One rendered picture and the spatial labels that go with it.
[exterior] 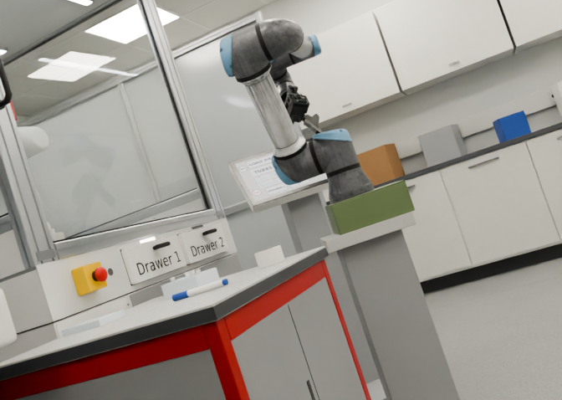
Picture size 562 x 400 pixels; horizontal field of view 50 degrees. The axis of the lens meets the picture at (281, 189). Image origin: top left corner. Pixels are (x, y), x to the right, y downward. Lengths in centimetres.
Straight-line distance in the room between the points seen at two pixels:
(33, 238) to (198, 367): 69
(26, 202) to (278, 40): 82
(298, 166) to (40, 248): 82
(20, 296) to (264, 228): 211
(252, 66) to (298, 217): 112
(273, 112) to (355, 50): 327
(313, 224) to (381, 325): 97
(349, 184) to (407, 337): 50
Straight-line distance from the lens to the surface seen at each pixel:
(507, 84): 532
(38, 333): 166
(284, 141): 193
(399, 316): 193
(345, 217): 186
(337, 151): 194
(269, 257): 151
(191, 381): 112
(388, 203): 188
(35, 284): 163
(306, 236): 277
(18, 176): 167
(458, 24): 503
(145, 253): 192
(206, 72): 371
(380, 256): 190
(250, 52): 180
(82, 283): 167
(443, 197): 460
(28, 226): 164
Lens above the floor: 85
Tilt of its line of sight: 3 degrees up
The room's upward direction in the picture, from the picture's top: 18 degrees counter-clockwise
